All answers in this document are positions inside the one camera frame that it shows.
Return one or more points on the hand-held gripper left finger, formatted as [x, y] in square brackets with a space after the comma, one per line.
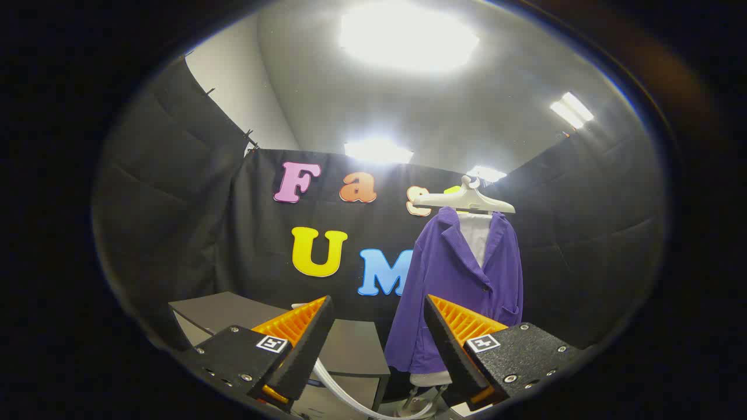
[306, 350]

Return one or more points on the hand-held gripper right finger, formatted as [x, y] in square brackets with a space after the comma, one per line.
[449, 350]

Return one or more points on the white plastic clothes hanger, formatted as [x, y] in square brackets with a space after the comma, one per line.
[467, 199]

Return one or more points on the grey table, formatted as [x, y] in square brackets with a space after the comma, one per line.
[356, 350]

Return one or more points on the black backdrop cloth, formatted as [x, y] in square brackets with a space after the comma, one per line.
[233, 233]

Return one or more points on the small ceiling light panel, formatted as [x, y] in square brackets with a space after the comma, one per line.
[487, 173]

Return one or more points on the double ceiling light panel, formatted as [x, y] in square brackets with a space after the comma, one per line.
[572, 109]

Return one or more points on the large ceiling light panel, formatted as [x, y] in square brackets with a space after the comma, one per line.
[408, 35]

